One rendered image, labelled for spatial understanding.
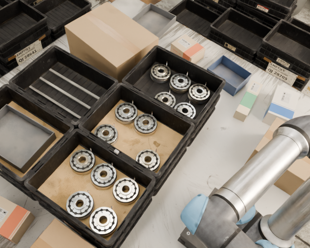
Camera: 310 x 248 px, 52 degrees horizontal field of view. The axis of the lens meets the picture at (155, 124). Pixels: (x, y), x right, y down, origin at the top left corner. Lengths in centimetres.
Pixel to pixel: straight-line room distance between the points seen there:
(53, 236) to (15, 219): 21
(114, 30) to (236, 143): 85
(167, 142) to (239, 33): 147
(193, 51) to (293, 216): 113
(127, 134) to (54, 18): 150
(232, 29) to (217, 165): 141
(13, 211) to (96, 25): 100
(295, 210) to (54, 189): 87
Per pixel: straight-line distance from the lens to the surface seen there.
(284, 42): 257
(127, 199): 127
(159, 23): 212
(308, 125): 87
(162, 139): 142
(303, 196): 98
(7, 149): 148
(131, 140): 141
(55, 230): 127
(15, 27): 252
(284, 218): 105
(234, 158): 159
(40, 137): 147
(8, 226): 141
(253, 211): 114
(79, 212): 127
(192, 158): 154
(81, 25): 180
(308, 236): 239
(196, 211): 67
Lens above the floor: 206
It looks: 57 degrees down
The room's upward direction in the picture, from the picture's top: 6 degrees clockwise
